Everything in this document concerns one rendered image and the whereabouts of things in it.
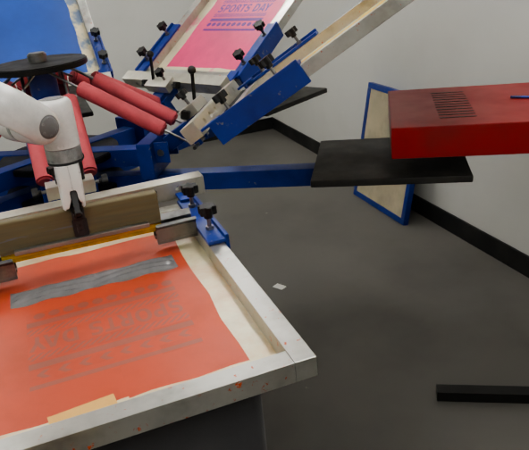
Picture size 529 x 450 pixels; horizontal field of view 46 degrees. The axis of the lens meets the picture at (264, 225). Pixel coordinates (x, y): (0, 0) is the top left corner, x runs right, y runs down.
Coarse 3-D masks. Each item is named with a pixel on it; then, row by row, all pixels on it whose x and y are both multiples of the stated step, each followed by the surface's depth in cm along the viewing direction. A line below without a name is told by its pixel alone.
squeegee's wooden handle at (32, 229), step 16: (144, 192) 144; (96, 208) 139; (112, 208) 141; (128, 208) 142; (144, 208) 143; (0, 224) 133; (16, 224) 134; (32, 224) 136; (48, 224) 137; (64, 224) 138; (96, 224) 141; (112, 224) 142; (128, 224) 143; (0, 240) 134; (16, 240) 136; (32, 240) 137; (48, 240) 138
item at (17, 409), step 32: (64, 256) 151; (0, 288) 139; (32, 288) 138; (96, 288) 135; (0, 320) 126; (0, 352) 116; (0, 384) 107; (64, 384) 105; (96, 384) 104; (0, 416) 99; (32, 416) 98
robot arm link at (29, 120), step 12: (0, 84) 114; (0, 96) 113; (12, 96) 114; (24, 96) 116; (0, 108) 113; (12, 108) 114; (24, 108) 116; (36, 108) 118; (48, 108) 121; (0, 120) 114; (12, 120) 115; (24, 120) 116; (36, 120) 118; (48, 120) 120; (12, 132) 122; (24, 132) 117; (36, 132) 119; (48, 132) 121; (36, 144) 121
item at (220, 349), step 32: (96, 256) 149; (128, 256) 148; (160, 256) 146; (128, 288) 133; (192, 288) 131; (192, 320) 119; (192, 352) 110; (224, 352) 109; (128, 384) 103; (160, 384) 102
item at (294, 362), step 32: (224, 256) 135; (256, 288) 121; (256, 320) 115; (288, 352) 101; (192, 384) 96; (224, 384) 95; (256, 384) 97; (288, 384) 99; (96, 416) 91; (128, 416) 91; (160, 416) 93; (0, 448) 87; (32, 448) 87; (64, 448) 89
